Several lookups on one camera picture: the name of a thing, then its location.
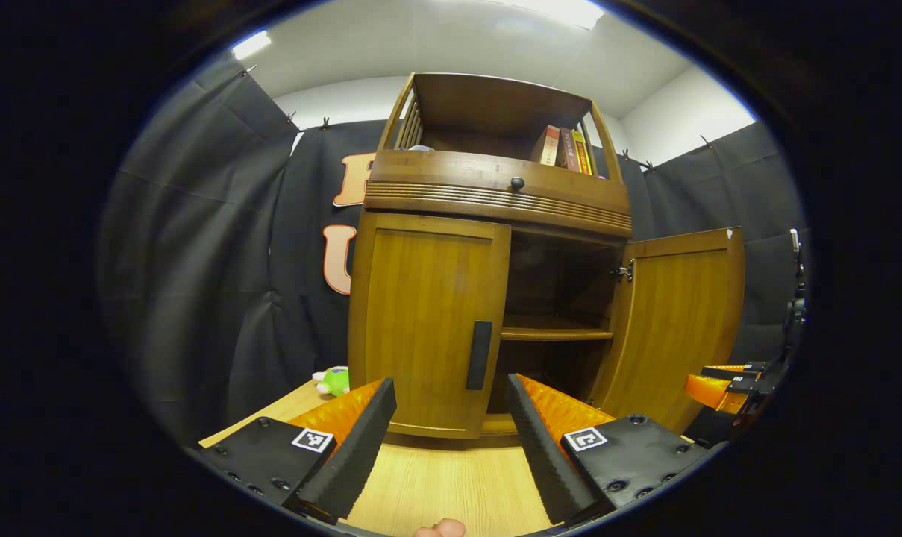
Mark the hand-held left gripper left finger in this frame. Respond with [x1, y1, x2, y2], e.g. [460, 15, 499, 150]
[199, 377, 398, 524]

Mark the tan book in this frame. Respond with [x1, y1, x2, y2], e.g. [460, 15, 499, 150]
[530, 125, 561, 166]

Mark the wooden inner shelf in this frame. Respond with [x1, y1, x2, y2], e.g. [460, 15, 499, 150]
[501, 317, 616, 342]

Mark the wooden cabinet door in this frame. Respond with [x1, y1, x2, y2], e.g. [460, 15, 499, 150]
[348, 211, 513, 439]
[589, 227, 746, 435]

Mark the black backdrop cloth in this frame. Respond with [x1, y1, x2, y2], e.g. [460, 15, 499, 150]
[96, 56, 809, 448]

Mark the yellow book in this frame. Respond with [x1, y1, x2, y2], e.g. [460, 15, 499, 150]
[570, 131, 593, 177]

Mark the green plush toy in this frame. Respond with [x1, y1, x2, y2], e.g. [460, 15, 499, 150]
[313, 365, 351, 398]

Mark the wooden double-door shoe cabinet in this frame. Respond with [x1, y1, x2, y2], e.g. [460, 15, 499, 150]
[346, 72, 746, 441]

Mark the black door handle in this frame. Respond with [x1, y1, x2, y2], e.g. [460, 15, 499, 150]
[466, 320, 494, 392]

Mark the small ceiling light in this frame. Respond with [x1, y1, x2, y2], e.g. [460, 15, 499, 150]
[231, 30, 272, 60]

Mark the dark red book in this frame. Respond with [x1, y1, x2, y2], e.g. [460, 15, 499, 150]
[557, 128, 580, 172]

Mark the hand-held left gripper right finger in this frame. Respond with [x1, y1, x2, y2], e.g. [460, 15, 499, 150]
[505, 373, 720, 527]

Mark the wooden cabinet drawer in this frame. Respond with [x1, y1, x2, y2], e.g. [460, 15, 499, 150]
[367, 149, 632, 219]

